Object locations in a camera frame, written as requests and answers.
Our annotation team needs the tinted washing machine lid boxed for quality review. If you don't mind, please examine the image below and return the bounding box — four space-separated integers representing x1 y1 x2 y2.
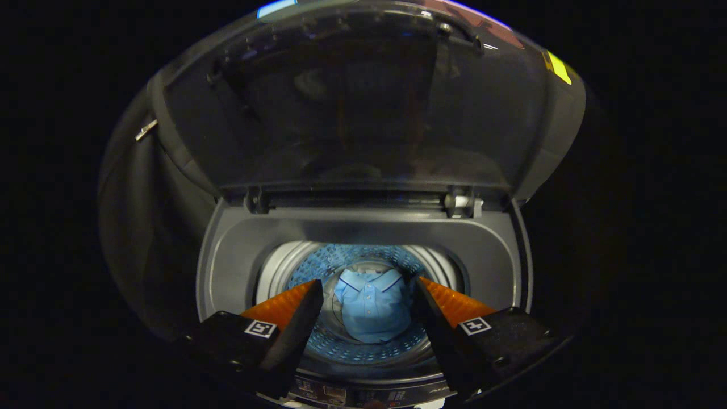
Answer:
149 0 587 206

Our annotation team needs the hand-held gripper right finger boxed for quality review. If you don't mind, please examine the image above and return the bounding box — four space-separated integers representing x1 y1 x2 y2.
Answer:
412 277 569 398

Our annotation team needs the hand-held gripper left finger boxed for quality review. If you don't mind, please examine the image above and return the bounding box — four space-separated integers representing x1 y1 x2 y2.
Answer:
182 279 324 399

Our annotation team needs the light blue polo shirt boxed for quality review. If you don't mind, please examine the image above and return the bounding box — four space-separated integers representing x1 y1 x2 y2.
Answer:
334 268 414 344

